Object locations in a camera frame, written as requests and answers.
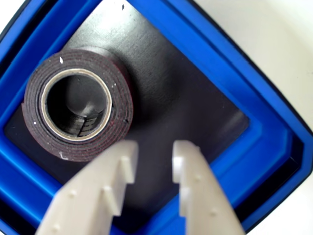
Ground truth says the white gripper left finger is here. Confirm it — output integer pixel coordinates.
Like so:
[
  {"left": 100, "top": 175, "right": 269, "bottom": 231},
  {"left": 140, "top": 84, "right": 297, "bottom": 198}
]
[{"left": 35, "top": 141, "right": 139, "bottom": 235}]

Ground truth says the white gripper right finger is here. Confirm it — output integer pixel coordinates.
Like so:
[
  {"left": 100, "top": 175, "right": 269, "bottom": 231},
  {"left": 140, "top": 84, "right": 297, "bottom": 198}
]
[{"left": 172, "top": 139, "right": 246, "bottom": 235}]

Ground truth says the red tape roll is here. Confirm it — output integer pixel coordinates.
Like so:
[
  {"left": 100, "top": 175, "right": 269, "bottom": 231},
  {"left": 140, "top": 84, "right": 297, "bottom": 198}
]
[{"left": 21, "top": 48, "right": 134, "bottom": 163}]

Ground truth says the blue square box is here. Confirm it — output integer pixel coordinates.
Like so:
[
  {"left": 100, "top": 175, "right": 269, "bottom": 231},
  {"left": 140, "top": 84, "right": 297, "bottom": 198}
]
[{"left": 0, "top": 0, "right": 313, "bottom": 235}]

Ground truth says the black pad insert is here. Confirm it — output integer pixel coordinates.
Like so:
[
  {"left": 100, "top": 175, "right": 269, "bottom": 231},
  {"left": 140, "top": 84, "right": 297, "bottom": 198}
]
[{"left": 3, "top": 0, "right": 250, "bottom": 231}]

